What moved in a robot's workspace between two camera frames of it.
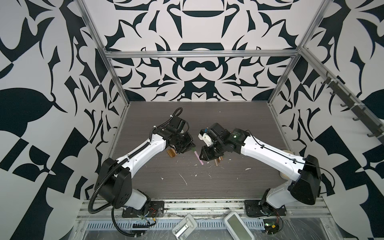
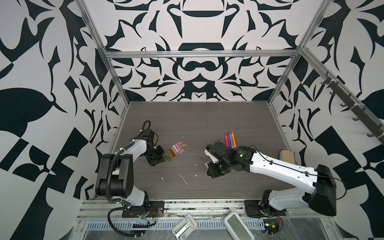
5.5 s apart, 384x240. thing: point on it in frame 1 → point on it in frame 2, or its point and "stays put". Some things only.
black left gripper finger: [191, 145] → [160, 152]
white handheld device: [185, 227] stays put
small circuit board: [271, 225] stays put
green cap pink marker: [193, 149] → [205, 163]
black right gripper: [205, 155] → [212, 173]
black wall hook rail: [359, 109] stays put
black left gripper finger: [182, 149] → [153, 160]
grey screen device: [237, 228] stays put
